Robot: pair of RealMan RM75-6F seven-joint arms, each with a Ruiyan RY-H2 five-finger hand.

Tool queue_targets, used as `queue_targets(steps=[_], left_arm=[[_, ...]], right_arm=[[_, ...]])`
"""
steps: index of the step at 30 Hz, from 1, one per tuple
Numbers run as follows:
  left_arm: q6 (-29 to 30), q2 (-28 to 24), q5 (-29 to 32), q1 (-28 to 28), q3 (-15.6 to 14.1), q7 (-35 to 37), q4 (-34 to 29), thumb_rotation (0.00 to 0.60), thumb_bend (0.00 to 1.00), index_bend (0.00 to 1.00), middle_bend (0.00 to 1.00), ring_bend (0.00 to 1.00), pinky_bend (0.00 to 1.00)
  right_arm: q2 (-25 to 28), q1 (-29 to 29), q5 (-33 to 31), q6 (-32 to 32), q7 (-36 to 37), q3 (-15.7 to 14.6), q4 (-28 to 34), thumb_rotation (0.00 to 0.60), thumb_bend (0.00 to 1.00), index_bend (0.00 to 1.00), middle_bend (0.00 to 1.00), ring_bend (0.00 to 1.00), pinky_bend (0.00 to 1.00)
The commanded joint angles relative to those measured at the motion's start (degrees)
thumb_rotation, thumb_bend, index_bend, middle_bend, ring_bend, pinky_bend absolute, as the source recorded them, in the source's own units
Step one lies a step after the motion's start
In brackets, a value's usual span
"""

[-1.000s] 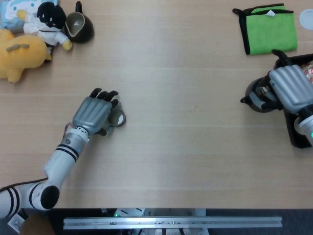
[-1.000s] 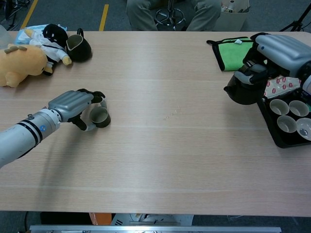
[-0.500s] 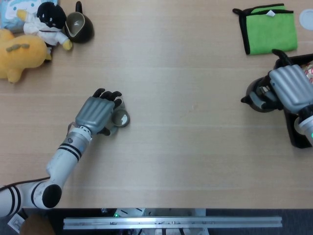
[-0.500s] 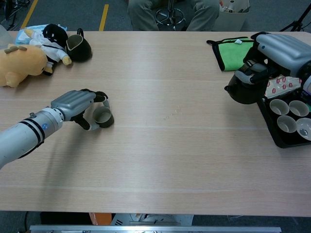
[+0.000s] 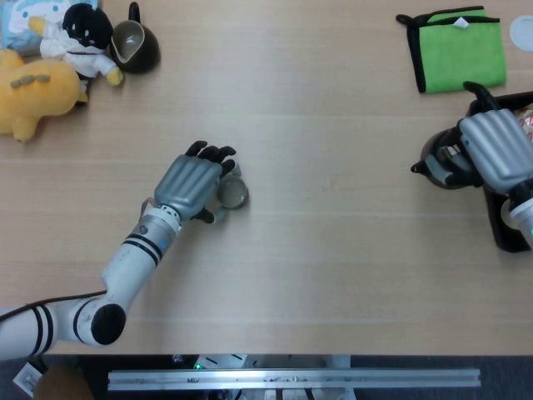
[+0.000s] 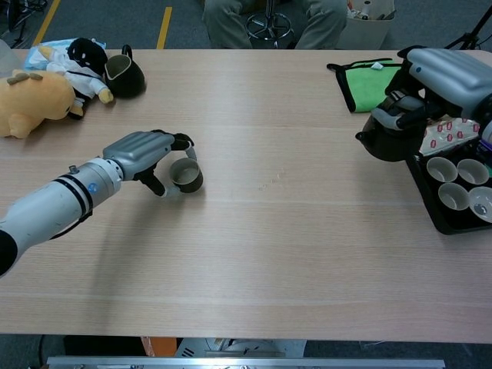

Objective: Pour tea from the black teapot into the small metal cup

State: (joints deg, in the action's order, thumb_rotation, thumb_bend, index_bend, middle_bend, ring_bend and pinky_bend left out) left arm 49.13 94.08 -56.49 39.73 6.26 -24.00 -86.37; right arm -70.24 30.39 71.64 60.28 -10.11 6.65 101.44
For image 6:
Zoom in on right robot hand grey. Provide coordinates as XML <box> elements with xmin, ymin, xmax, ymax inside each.
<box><xmin>371</xmin><ymin>45</ymin><xmax>492</xmax><ymax>134</ymax></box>

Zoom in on left robot hand grey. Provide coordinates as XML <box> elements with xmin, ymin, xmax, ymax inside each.
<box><xmin>101</xmin><ymin>129</ymin><xmax>201</xmax><ymax>201</ymax></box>

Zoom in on dark green tea cup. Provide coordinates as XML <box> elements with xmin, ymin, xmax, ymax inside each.
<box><xmin>168</xmin><ymin>158</ymin><xmax>204</xmax><ymax>193</ymax></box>

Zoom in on black cast iron teapot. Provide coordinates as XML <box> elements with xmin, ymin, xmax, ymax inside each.
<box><xmin>355</xmin><ymin>98</ymin><xmax>427</xmax><ymax>163</ymax></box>

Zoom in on white robot base unit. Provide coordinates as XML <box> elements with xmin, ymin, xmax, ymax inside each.
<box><xmin>175</xmin><ymin>337</ymin><xmax>308</xmax><ymax>358</ymax></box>

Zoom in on black tripod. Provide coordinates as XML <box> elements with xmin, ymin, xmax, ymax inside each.
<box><xmin>441</xmin><ymin>3</ymin><xmax>492</xmax><ymax>51</ymax></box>

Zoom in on silver foil packet red print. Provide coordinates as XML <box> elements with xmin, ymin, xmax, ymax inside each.
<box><xmin>418</xmin><ymin>117</ymin><xmax>481</xmax><ymax>155</ymax></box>

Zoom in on dark ceramic pouring pitcher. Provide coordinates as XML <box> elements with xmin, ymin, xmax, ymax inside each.
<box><xmin>103</xmin><ymin>44</ymin><xmax>147</xmax><ymax>99</ymax></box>

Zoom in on purple small box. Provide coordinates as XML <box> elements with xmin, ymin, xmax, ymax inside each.
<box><xmin>476</xmin><ymin>138</ymin><xmax>492</xmax><ymax>162</ymax></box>

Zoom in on green microfiber cloth black trim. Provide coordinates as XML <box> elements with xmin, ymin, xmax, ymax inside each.
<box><xmin>326</xmin><ymin>58</ymin><xmax>408</xmax><ymax>114</ymax></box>

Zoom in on white storage bin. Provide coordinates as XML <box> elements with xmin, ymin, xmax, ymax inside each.
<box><xmin>337</xmin><ymin>0</ymin><xmax>397</xmax><ymax>50</ymax></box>

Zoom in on black-headed plush doll white robe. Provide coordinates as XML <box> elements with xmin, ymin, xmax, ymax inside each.
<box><xmin>38</xmin><ymin>37</ymin><xmax>115</xmax><ymax>121</ymax></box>

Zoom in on yellow plush animal toy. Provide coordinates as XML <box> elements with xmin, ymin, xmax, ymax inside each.
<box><xmin>0</xmin><ymin>68</ymin><xmax>84</xmax><ymax>139</ymax></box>

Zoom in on black plastic tray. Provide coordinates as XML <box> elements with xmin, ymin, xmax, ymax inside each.
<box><xmin>405</xmin><ymin>141</ymin><xmax>492</xmax><ymax>235</ymax></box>

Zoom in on seated person grey trousers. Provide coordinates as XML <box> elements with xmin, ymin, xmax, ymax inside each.
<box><xmin>201</xmin><ymin>0</ymin><xmax>349</xmax><ymax>50</ymax></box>

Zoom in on chrome stool base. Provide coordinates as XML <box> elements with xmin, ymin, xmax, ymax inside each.
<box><xmin>245</xmin><ymin>0</ymin><xmax>295</xmax><ymax>49</ymax></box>

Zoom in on orange object under table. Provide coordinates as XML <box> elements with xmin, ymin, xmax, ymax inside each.
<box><xmin>140</xmin><ymin>336</ymin><xmax>178</xmax><ymax>357</ymax></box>

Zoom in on black metal frame stand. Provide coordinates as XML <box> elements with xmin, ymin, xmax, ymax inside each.
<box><xmin>0</xmin><ymin>0</ymin><xmax>49</xmax><ymax>47</ymax></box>

